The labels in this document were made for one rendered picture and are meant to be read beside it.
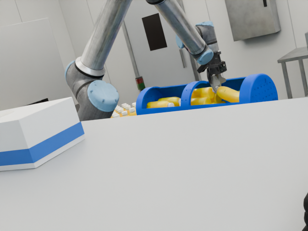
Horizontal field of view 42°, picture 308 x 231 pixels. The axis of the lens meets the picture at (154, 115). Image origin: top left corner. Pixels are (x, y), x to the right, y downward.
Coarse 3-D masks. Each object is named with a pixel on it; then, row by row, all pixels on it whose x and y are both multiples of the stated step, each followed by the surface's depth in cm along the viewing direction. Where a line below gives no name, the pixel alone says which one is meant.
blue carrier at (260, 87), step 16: (240, 80) 225; (256, 80) 203; (272, 80) 214; (144, 96) 259; (160, 96) 277; (176, 96) 269; (240, 96) 203; (256, 96) 203; (272, 96) 214; (144, 112) 256; (160, 112) 245
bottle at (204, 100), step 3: (192, 99) 234; (195, 99) 232; (198, 99) 230; (201, 99) 228; (204, 99) 227; (207, 99) 229; (192, 102) 232; (195, 102) 231; (198, 102) 229; (201, 102) 228; (204, 102) 227; (207, 102) 229; (210, 102) 230
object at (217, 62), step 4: (216, 52) 214; (220, 52) 212; (216, 56) 211; (212, 60) 214; (216, 60) 212; (220, 60) 212; (208, 64) 217; (212, 64) 215; (216, 64) 212; (220, 64) 213; (224, 64) 214; (208, 68) 215; (212, 68) 215; (216, 68) 213; (220, 68) 212; (224, 68) 214; (212, 72) 216; (216, 72) 213; (220, 72) 212
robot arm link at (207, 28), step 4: (196, 24) 210; (200, 24) 208; (204, 24) 207; (208, 24) 208; (212, 24) 210; (200, 28) 207; (204, 28) 208; (208, 28) 208; (212, 28) 209; (204, 32) 207; (208, 32) 208; (212, 32) 209; (204, 36) 208; (208, 36) 209; (212, 36) 209; (204, 40) 210; (208, 40) 209; (212, 40) 210; (216, 40) 212; (208, 44) 210
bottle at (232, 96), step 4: (216, 88) 219; (220, 88) 216; (224, 88) 215; (228, 88) 215; (216, 92) 220; (220, 92) 215; (224, 92) 214; (228, 92) 213; (232, 92) 212; (236, 92) 212; (220, 96) 216; (224, 96) 214; (228, 96) 213; (232, 96) 211; (236, 96) 210; (228, 100) 214; (232, 100) 212; (236, 100) 210
